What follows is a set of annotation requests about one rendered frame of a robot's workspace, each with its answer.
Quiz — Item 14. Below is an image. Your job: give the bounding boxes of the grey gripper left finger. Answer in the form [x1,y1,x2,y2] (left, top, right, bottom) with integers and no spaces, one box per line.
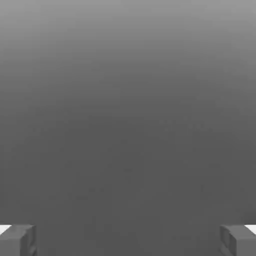
[0,223,38,256]

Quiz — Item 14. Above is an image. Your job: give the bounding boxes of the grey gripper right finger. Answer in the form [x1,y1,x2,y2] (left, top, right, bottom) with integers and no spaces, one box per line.
[219,224,256,256]

